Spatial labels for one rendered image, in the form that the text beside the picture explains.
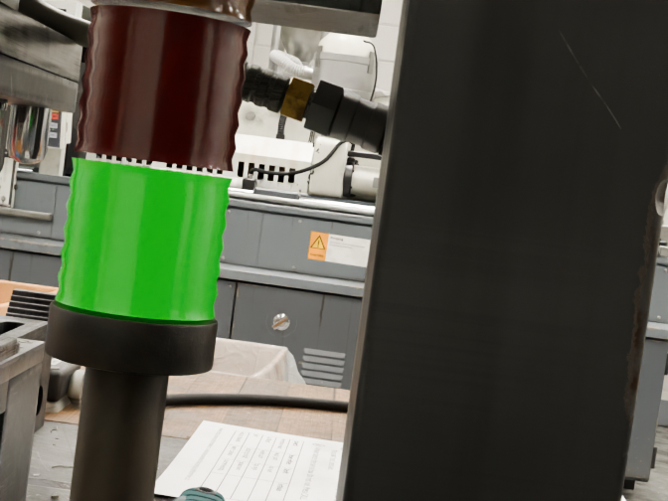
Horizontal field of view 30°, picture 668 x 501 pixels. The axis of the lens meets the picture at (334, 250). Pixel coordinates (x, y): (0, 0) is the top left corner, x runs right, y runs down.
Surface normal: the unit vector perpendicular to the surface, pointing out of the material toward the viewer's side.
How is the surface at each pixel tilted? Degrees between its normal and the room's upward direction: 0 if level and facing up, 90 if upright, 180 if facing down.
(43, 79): 90
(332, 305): 90
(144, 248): 104
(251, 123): 90
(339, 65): 90
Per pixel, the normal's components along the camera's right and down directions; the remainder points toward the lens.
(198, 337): 0.84, 0.14
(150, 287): 0.33, -0.15
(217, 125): 0.76, 0.37
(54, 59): 0.99, 0.13
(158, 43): 0.02, 0.30
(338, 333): -0.07, 0.04
